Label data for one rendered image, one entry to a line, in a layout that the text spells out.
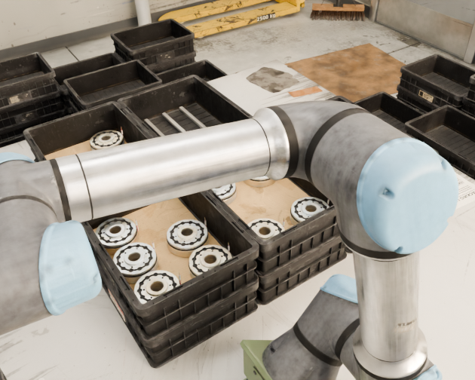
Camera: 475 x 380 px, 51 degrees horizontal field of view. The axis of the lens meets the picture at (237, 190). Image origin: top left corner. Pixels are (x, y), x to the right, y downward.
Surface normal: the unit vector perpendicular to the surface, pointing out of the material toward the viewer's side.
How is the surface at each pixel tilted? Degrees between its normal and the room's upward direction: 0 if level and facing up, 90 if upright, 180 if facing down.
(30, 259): 25
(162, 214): 0
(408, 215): 78
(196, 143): 21
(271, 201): 0
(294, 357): 32
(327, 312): 50
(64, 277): 59
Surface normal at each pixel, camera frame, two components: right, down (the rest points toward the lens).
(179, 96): 0.56, 0.52
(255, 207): -0.03, -0.77
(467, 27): -0.84, 0.36
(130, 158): 0.21, -0.55
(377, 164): -0.55, -0.45
